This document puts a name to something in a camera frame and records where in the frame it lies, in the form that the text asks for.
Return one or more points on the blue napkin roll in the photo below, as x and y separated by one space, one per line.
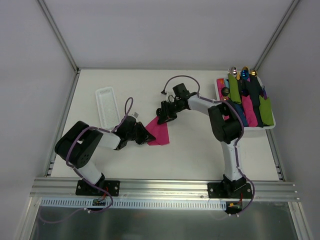
241 113

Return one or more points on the black mount plate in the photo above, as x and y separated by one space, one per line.
215 190
111 186

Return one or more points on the magenta paper napkin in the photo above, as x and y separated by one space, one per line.
159 131

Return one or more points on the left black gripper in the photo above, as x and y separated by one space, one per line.
138 132

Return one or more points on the blue spoon in roll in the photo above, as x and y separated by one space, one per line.
244 74

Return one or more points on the white slotted cable duct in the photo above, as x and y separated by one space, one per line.
154 204

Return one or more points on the magenta napkin roll middle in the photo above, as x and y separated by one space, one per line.
249 111

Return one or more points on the magenta napkin roll left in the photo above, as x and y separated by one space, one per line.
220 83

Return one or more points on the black napkin roll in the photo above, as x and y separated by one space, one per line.
253 88

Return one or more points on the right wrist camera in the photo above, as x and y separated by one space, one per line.
169 95

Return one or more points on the right black mount plate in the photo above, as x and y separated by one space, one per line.
215 190

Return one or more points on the black spoon in roll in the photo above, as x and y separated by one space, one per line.
225 91

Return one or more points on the green napkin roll right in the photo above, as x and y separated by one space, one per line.
265 110

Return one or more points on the white perforated cutlery basket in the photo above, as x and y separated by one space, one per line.
107 107

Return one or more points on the left black mount plate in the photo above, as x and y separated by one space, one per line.
111 186

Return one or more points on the gold spoon in roll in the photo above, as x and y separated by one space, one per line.
253 73

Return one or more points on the white tray of rolls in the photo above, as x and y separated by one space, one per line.
243 92

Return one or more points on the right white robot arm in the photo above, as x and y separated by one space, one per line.
226 126

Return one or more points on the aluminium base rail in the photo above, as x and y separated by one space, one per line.
153 189

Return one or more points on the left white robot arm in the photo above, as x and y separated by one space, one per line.
78 145

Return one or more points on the silver spoon in roll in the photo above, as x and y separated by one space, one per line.
233 71

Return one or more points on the black spoon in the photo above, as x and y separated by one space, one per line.
158 112
225 91

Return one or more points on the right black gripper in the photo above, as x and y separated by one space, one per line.
166 114

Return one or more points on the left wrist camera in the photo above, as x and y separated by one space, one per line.
135 115

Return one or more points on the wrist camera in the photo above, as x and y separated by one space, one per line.
169 95
135 115

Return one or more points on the magenta napkin roll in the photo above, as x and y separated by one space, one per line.
220 83
249 111

